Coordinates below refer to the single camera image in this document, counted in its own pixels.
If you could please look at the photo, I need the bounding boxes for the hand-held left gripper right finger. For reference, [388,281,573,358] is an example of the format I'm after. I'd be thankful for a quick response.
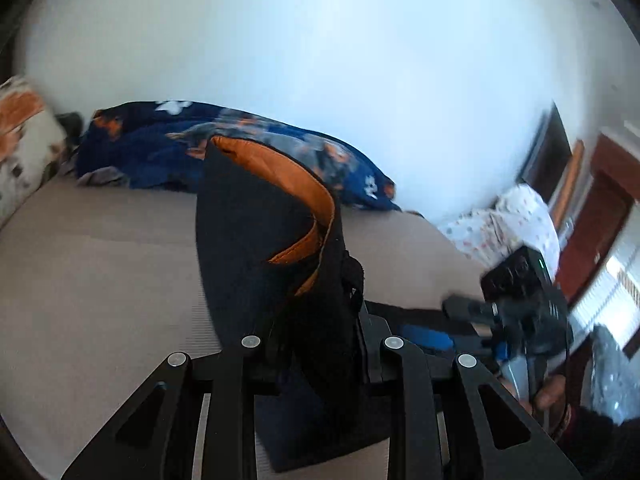
[356,300,584,480]

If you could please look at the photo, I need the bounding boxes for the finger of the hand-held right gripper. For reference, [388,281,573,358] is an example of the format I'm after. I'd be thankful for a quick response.
[442,294,502,325]
[397,323,508,362]

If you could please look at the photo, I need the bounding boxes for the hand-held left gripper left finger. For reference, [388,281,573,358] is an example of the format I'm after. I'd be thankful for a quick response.
[60,335,281,480]

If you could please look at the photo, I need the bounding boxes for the black pants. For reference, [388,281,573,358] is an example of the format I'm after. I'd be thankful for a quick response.
[195,135,483,474]

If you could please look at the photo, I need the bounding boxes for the person's right hand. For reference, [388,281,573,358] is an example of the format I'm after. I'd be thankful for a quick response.
[500,372,571,417]

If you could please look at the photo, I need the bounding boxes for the white polka dot cloth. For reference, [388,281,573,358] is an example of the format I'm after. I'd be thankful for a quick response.
[439,184,562,281]

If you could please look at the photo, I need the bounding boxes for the shiny grey bag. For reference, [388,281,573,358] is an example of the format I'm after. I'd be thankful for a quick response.
[580,324,640,423]

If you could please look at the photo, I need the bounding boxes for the dark wooden headboard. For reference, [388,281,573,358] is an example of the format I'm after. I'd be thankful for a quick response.
[516,101,586,233]

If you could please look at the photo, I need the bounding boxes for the blue dog print blanket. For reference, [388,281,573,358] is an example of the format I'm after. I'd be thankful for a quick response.
[75,100,402,212]

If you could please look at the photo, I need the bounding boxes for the dark cloth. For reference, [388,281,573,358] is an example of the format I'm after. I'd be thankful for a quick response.
[54,111,85,148]

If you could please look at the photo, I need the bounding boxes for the floral white orange pillow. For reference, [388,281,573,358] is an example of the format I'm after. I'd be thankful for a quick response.
[0,76,68,231]

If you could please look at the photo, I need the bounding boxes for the brown wooden door frame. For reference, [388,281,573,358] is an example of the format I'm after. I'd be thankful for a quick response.
[554,127,640,306]

